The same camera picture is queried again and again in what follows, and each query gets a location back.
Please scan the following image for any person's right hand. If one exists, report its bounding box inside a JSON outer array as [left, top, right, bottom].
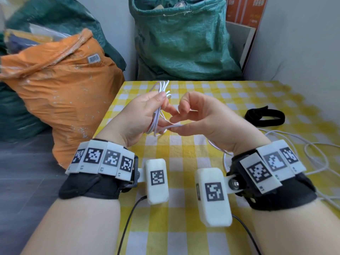
[[170, 91, 272, 154]]

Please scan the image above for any person's left hand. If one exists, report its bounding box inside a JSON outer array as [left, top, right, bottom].
[[95, 90, 179, 148]]

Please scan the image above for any white cable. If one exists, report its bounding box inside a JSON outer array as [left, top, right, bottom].
[[145, 80, 340, 210]]

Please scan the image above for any black strap loop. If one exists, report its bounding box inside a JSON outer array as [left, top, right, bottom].
[[244, 105, 286, 127]]

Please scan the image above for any person's left forearm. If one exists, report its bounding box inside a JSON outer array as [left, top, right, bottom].
[[20, 196, 121, 255]]

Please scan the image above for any white marker wrist band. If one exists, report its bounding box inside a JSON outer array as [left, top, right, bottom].
[[233, 139, 307, 195], [65, 139, 138, 182]]

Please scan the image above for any orange woven sack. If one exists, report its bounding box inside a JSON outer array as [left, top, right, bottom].
[[0, 28, 125, 170]]

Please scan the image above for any small pale leaning board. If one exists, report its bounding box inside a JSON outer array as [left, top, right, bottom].
[[225, 21, 257, 71]]

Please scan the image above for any tall crumpled green sack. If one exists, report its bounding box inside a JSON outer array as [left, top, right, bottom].
[[4, 0, 127, 72]]

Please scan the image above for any upright open green sack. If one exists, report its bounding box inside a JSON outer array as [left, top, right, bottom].
[[129, 0, 244, 81]]

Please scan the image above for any large grey board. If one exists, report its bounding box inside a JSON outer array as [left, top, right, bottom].
[[242, 0, 340, 125]]

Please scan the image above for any yellow checkered tablecloth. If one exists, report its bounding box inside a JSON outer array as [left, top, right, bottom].
[[91, 80, 340, 255]]

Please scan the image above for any orange poster board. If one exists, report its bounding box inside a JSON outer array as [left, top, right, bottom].
[[225, 0, 268, 29]]

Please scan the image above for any clear plastic parcel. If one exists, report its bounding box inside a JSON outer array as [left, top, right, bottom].
[[29, 23, 72, 40]]

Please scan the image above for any grey plastic parcel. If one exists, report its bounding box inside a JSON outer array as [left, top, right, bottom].
[[164, 0, 202, 8]]

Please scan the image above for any yellow flat parcel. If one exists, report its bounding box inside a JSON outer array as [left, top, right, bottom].
[[4, 28, 52, 44]]

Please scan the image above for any dark blue parcel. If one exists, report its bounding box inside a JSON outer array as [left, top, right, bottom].
[[5, 33, 39, 53]]

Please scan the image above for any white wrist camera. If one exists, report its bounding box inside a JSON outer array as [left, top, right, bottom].
[[137, 158, 170, 205], [194, 168, 244, 228]]

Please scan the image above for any black wrist strap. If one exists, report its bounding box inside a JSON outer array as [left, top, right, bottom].
[[227, 154, 318, 211], [58, 172, 138, 200]]

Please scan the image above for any black camera cable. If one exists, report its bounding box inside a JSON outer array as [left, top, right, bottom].
[[231, 214, 262, 255], [117, 195, 148, 255]]

